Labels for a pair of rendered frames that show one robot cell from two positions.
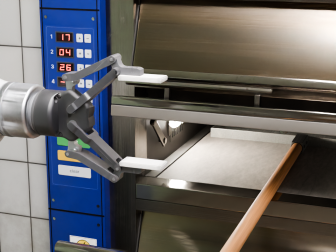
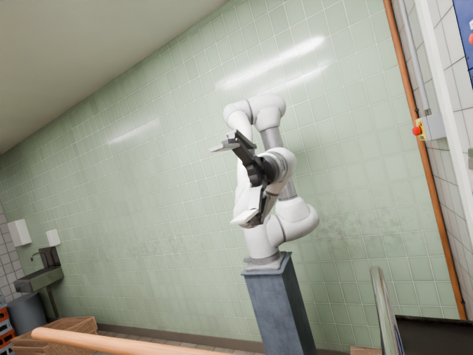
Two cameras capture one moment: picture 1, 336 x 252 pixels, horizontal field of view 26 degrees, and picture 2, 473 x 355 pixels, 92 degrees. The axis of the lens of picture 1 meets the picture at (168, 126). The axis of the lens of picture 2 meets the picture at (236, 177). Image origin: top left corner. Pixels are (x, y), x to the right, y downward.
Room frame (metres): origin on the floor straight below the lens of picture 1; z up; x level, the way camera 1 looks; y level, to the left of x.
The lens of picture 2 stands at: (1.14, -0.39, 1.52)
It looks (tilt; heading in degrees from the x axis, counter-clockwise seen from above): 2 degrees down; 97
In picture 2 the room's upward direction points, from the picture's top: 16 degrees counter-clockwise
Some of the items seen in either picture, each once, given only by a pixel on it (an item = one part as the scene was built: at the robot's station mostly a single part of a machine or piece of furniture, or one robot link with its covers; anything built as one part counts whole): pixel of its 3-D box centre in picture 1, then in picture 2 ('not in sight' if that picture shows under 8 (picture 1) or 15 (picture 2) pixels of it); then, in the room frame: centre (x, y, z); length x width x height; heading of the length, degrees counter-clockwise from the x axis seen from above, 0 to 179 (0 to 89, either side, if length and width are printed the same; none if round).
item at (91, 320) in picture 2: not in sight; (56, 334); (-1.43, 1.70, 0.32); 0.56 x 0.49 x 0.28; 168
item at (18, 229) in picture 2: not in sight; (19, 232); (-2.48, 2.51, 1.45); 0.28 x 0.11 x 0.36; 160
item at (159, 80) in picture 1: (142, 77); (225, 147); (1.08, 0.04, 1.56); 0.07 x 0.03 x 0.01; 70
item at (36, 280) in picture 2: not in sight; (41, 287); (-2.06, 2.22, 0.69); 0.46 x 0.36 x 0.94; 160
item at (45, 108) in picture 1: (65, 114); (259, 172); (1.13, 0.16, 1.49); 0.09 x 0.07 x 0.08; 70
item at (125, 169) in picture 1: (128, 172); (252, 221); (1.09, 0.06, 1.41); 0.05 x 0.01 x 0.03; 70
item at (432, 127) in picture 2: not in sight; (431, 127); (1.86, 0.66, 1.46); 0.10 x 0.07 x 0.10; 70
